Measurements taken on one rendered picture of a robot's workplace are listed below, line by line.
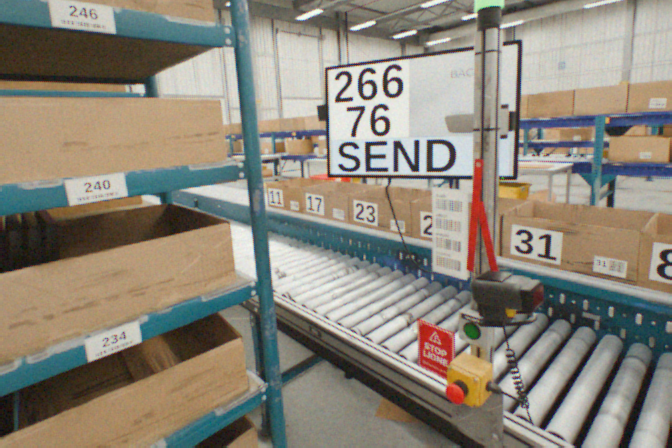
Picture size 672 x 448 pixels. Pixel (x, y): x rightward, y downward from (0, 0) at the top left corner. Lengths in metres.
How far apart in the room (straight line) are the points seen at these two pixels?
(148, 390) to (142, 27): 0.51
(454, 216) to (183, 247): 0.54
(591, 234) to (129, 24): 1.29
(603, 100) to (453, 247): 5.21
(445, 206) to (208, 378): 0.56
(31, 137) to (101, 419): 0.39
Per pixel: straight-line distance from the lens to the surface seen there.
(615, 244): 1.38
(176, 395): 0.70
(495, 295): 0.78
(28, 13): 0.55
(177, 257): 0.62
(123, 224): 0.90
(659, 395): 1.20
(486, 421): 1.01
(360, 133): 0.99
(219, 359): 0.70
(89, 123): 0.57
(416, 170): 0.94
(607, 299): 1.37
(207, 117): 0.61
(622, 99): 5.93
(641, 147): 5.66
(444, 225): 0.85
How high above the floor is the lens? 1.39
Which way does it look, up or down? 10 degrees down
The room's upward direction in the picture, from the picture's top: 3 degrees counter-clockwise
